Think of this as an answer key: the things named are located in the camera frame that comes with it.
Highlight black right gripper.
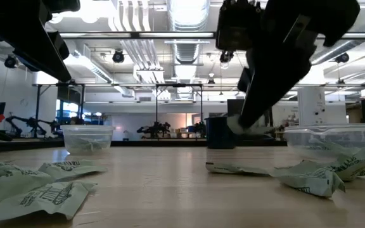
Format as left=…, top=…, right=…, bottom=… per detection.
left=238, top=0, right=361, bottom=129

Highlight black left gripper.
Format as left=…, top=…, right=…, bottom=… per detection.
left=0, top=0, right=72, bottom=83

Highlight small pale green packet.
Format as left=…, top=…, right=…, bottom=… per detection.
left=73, top=139, right=96, bottom=152
left=90, top=139, right=110, bottom=151
left=309, top=139, right=337, bottom=151

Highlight long green printed packet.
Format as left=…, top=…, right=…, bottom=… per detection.
left=326, top=141, right=365, bottom=183

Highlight puffy pale green packet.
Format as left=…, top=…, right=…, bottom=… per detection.
left=0, top=161, right=54, bottom=205

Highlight white pillar panel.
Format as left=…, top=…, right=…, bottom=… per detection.
left=297, top=87, right=326, bottom=127

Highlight black cylindrical cup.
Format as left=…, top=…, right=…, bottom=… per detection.
left=205, top=116, right=237, bottom=149

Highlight black background robot arms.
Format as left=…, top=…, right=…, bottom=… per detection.
left=185, top=121, right=207, bottom=139
left=137, top=122, right=172, bottom=139
left=4, top=115, right=61, bottom=139

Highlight small round clear plastic container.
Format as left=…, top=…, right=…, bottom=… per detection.
left=60, top=124, right=115, bottom=156

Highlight large clear plastic container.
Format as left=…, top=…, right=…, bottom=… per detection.
left=284, top=123, right=365, bottom=162

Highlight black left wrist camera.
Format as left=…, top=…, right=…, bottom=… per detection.
left=42, top=0, right=81, bottom=13

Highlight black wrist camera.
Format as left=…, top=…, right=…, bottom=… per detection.
left=215, top=0, right=263, bottom=51
left=42, top=0, right=81, bottom=13

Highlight black background rig frame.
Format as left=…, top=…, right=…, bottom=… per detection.
left=33, top=82, right=87, bottom=137
left=155, top=83, right=204, bottom=139

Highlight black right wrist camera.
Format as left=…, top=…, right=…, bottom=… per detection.
left=215, top=0, right=263, bottom=51

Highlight silver ceiling air duct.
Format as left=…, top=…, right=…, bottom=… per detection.
left=166, top=0, right=211, bottom=64

